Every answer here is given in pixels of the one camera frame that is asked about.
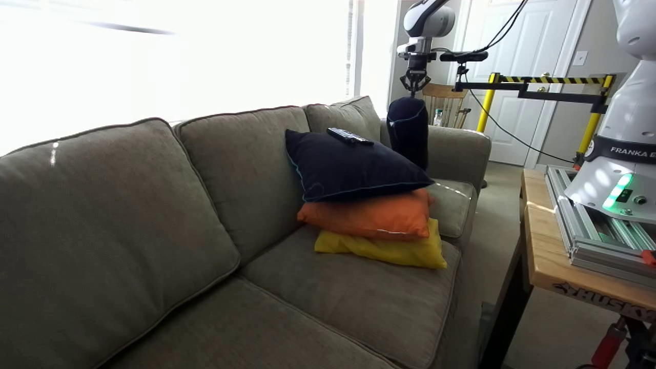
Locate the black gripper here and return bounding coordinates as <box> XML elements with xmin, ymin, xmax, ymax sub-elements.
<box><xmin>399</xmin><ymin>52</ymin><xmax>435</xmax><ymax>99</ymax></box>

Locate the dark blue cloth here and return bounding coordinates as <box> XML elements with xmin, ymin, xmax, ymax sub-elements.
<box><xmin>385</xmin><ymin>95</ymin><xmax>432</xmax><ymax>172</ymax></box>

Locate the large dark navy pillow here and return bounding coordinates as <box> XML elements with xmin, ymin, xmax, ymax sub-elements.
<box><xmin>282</xmin><ymin>127</ymin><xmax>435</xmax><ymax>202</ymax></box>

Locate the orange pillow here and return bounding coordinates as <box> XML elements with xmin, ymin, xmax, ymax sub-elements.
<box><xmin>295</xmin><ymin>187</ymin><xmax>435</xmax><ymax>241</ymax></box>

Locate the yellow pillow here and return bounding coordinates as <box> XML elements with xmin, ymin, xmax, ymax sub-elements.
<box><xmin>311</xmin><ymin>216</ymin><xmax>449</xmax><ymax>273</ymax></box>

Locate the grey-green fabric sofa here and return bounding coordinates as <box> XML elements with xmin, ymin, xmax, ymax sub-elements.
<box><xmin>0</xmin><ymin>95</ymin><xmax>493</xmax><ymax>369</ymax></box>

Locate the wooden chair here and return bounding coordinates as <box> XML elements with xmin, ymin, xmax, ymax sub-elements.
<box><xmin>421</xmin><ymin>79</ymin><xmax>467</xmax><ymax>130</ymax></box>

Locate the yellow black striped barrier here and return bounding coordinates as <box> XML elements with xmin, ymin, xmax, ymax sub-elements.
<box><xmin>475</xmin><ymin>69</ymin><xmax>618</xmax><ymax>165</ymax></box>

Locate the black remote control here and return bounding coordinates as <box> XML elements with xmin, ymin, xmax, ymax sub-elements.
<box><xmin>325</xmin><ymin>124</ymin><xmax>377</xmax><ymax>147</ymax></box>

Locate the white panel door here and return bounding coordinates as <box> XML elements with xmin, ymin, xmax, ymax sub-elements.
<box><xmin>453</xmin><ymin>0</ymin><xmax>593</xmax><ymax>168</ymax></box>

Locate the wooden table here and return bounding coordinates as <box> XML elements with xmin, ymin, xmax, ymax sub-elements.
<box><xmin>521</xmin><ymin>168</ymin><xmax>656</xmax><ymax>321</ymax></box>

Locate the bright window with blinds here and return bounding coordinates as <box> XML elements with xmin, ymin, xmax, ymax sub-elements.
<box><xmin>0</xmin><ymin>0</ymin><xmax>357</xmax><ymax>155</ymax></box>

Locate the red clamp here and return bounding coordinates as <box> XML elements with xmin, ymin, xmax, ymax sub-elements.
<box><xmin>587</xmin><ymin>315</ymin><xmax>628</xmax><ymax>369</ymax></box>

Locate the black stereo camera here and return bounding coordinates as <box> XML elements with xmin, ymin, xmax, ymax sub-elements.
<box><xmin>438</xmin><ymin>50</ymin><xmax>491</xmax><ymax>65</ymax></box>

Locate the black camera boom pole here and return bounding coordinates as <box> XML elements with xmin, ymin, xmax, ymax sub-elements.
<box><xmin>451</xmin><ymin>62</ymin><xmax>606</xmax><ymax>107</ymax></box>

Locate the black table leg frame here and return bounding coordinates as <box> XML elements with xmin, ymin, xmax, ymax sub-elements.
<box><xmin>477</xmin><ymin>237</ymin><xmax>535</xmax><ymax>369</ymax></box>

